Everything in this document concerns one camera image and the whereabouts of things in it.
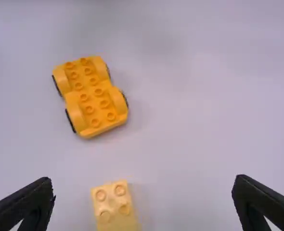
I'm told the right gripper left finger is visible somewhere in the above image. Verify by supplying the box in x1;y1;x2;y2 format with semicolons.
0;177;56;231

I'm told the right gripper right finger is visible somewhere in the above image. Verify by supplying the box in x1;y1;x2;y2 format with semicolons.
231;174;284;231

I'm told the yellow toy car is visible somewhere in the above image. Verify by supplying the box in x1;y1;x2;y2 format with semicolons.
51;56;129;140

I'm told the yellow toy brick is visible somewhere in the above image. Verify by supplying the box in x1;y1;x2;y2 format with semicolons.
90;179;142;231

